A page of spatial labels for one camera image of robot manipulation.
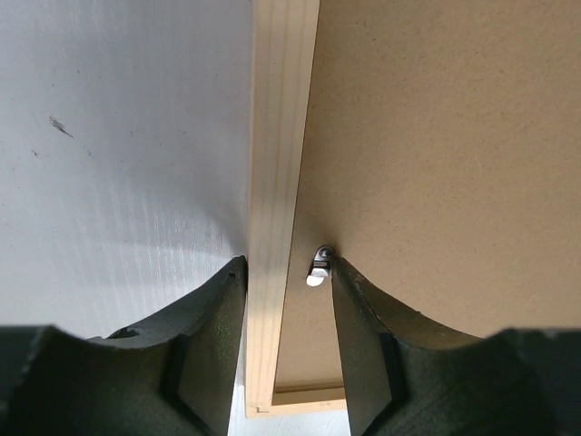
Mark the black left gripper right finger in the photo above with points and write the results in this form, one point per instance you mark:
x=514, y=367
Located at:
x=405, y=374

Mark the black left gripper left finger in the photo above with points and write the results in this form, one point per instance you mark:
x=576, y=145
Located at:
x=171, y=373

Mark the brown cardboard backing board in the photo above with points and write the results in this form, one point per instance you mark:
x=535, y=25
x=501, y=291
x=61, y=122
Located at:
x=441, y=158

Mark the light wooden picture frame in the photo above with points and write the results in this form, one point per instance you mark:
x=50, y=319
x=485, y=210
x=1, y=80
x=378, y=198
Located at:
x=283, y=39

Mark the metal turn clip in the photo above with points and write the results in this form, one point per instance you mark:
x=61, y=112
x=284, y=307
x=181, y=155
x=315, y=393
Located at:
x=321, y=266

